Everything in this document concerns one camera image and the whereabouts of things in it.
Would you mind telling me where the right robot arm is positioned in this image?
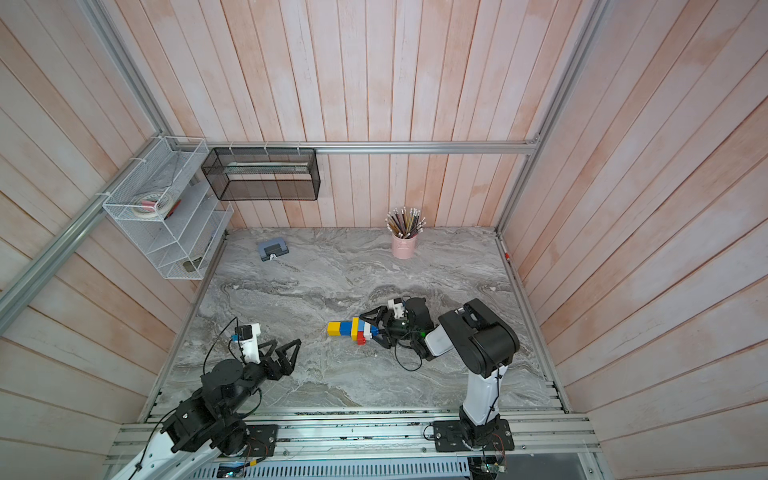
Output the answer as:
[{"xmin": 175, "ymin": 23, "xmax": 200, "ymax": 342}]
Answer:
[{"xmin": 350, "ymin": 297, "xmax": 520, "ymax": 451}]

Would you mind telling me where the yellow square lego brick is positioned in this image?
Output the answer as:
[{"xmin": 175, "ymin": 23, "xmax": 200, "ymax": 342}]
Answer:
[{"xmin": 327, "ymin": 322, "xmax": 341, "ymax": 336}]

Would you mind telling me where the blue square lego brick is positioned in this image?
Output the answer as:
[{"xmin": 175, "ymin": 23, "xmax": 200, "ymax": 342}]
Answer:
[{"xmin": 339, "ymin": 321, "xmax": 353, "ymax": 336}]

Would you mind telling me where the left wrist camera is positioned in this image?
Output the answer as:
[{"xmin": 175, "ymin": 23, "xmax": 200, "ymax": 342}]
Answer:
[{"xmin": 233, "ymin": 323, "xmax": 261, "ymax": 364}]

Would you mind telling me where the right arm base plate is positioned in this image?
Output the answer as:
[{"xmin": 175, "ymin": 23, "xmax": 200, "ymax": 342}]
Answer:
[{"xmin": 432, "ymin": 418, "xmax": 515, "ymax": 453}]

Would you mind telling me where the white wire shelf rack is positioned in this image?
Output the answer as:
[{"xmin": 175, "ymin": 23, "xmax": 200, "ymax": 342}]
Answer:
[{"xmin": 103, "ymin": 136, "xmax": 233, "ymax": 280}]

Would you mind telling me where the bundle of pencils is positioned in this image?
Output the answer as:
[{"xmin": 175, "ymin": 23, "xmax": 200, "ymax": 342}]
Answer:
[{"xmin": 386, "ymin": 207, "xmax": 426, "ymax": 240}]

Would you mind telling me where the yellow long lego brick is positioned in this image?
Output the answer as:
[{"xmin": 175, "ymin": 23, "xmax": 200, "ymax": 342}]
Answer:
[{"xmin": 350, "ymin": 317, "xmax": 359, "ymax": 339}]

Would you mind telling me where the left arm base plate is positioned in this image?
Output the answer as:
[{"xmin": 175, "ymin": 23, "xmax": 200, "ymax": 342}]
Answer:
[{"xmin": 220, "ymin": 424, "xmax": 279, "ymax": 458}]

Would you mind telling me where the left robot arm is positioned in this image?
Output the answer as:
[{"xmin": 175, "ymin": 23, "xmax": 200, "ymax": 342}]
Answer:
[{"xmin": 114, "ymin": 339, "xmax": 301, "ymax": 479}]

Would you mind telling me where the black mesh basket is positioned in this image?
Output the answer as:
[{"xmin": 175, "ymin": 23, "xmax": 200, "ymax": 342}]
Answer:
[{"xmin": 201, "ymin": 147, "xmax": 321, "ymax": 202}]

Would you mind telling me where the tape roll on shelf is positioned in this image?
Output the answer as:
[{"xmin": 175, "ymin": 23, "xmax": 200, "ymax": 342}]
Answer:
[{"xmin": 131, "ymin": 192, "xmax": 173, "ymax": 220}]

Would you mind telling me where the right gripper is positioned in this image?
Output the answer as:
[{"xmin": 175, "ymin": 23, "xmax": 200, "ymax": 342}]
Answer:
[{"xmin": 362, "ymin": 307, "xmax": 420, "ymax": 348}]

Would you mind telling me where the pink pencil cup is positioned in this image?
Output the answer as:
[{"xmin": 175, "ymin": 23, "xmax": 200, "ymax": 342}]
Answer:
[{"xmin": 391, "ymin": 235, "xmax": 418, "ymax": 260}]

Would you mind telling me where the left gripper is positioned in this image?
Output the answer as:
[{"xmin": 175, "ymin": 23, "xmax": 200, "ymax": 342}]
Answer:
[{"xmin": 222, "ymin": 339, "xmax": 302, "ymax": 417}]

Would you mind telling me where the blue grey stapler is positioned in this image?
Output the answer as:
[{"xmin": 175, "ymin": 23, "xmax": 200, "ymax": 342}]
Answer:
[{"xmin": 257, "ymin": 237, "xmax": 289, "ymax": 262}]

